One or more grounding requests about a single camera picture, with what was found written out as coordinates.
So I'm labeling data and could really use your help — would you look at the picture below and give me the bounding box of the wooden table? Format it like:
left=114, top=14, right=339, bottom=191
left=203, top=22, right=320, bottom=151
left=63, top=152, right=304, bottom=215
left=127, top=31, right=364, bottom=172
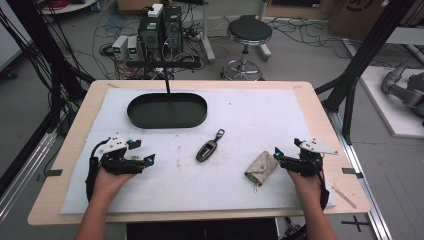
left=27, top=79, right=372, bottom=227

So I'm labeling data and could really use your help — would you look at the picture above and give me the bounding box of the black car key fob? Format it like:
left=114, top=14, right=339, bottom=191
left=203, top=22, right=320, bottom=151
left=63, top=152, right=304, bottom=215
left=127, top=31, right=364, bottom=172
left=195, top=128, right=226, bottom=164

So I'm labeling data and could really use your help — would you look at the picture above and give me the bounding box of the cardboard box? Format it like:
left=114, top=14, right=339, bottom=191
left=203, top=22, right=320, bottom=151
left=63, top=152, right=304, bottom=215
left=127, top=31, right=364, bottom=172
left=327, top=0, right=418, bottom=42

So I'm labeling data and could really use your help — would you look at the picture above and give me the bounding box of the white box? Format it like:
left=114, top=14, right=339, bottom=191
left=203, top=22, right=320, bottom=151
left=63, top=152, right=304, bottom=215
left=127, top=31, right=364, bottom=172
left=147, top=3, right=165, bottom=19

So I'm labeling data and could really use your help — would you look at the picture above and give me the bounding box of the black T-shaped stand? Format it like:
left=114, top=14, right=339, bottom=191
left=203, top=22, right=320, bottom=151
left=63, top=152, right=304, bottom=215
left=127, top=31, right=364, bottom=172
left=125, top=59, right=202, bottom=95

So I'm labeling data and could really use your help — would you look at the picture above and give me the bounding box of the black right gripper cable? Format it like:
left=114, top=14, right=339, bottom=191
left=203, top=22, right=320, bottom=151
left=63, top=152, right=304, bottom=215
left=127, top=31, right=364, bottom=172
left=315, top=159, right=331, bottom=212

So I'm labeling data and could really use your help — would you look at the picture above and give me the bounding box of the black round stool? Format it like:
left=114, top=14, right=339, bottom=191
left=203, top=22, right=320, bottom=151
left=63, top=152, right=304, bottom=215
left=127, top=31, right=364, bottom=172
left=221, top=14, right=274, bottom=82

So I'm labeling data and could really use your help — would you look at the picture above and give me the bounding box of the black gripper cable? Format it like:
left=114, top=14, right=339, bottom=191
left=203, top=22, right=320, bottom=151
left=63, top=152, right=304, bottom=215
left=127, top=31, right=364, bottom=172
left=85, top=139, right=112, bottom=203
left=315, top=159, right=331, bottom=212

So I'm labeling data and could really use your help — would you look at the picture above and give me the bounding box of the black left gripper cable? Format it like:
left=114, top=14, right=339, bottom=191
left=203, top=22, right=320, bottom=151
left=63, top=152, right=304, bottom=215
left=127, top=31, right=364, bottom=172
left=85, top=139, right=112, bottom=203

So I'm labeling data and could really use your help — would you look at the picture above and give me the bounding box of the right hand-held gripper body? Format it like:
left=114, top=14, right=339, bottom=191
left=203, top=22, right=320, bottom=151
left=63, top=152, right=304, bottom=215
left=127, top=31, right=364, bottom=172
left=281, top=137, right=340, bottom=178

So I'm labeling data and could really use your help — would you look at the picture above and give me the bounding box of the white platform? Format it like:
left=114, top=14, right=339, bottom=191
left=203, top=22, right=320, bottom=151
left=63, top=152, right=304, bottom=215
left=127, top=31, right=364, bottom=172
left=359, top=65, right=424, bottom=139

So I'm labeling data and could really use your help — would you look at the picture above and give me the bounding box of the black computer tower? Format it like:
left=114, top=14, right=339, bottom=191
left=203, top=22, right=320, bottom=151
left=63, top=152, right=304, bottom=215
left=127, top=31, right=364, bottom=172
left=137, top=12, right=165, bottom=60
left=162, top=5, right=184, bottom=55

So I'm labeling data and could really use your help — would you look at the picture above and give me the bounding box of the person's right hand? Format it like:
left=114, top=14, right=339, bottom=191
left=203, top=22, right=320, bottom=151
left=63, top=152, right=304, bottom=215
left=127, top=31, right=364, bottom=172
left=287, top=168, right=324, bottom=209

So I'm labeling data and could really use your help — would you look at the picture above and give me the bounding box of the black metal frame post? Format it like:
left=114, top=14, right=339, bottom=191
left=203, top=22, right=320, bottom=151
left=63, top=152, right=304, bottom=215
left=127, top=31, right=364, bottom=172
left=314, top=0, right=424, bottom=145

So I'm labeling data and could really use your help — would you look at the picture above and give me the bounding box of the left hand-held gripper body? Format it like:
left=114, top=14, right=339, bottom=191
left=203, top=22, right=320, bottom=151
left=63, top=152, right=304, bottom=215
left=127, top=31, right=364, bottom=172
left=95, top=132, right=147, bottom=176

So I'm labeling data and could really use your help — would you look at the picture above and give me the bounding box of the person's left hand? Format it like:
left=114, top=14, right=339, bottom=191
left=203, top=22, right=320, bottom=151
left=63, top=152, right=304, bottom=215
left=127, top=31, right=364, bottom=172
left=90, top=164, right=137, bottom=203

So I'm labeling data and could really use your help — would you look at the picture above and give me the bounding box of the aluminium rail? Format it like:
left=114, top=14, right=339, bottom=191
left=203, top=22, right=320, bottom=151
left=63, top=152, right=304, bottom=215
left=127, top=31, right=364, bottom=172
left=0, top=130, right=58, bottom=222
left=327, top=109, right=395, bottom=240

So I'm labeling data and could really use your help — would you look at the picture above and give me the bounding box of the black oval tray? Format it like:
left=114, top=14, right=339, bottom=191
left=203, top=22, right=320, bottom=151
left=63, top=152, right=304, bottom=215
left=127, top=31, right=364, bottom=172
left=126, top=92, right=209, bottom=130

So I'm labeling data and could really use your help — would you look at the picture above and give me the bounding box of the white foam mat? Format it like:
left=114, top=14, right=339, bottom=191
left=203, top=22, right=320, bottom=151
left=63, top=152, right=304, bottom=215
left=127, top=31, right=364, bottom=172
left=59, top=87, right=338, bottom=215

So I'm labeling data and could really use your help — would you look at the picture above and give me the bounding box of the beige key pouch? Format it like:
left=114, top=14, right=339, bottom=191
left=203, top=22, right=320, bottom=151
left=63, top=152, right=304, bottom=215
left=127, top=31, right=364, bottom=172
left=244, top=150, right=280, bottom=195

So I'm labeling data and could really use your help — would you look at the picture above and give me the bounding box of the thin wooden stick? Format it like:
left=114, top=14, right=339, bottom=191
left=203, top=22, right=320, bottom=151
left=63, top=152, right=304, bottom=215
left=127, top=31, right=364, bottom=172
left=331, top=185, right=358, bottom=210

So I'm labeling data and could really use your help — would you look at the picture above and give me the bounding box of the black frame with cables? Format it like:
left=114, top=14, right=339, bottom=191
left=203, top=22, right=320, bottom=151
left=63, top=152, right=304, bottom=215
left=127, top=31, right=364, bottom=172
left=0, top=0, right=97, bottom=198

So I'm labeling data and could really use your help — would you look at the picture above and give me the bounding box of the grey power supply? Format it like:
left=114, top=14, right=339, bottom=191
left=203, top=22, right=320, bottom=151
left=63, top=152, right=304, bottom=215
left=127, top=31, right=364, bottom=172
left=111, top=34, right=130, bottom=60
left=127, top=35, right=140, bottom=58

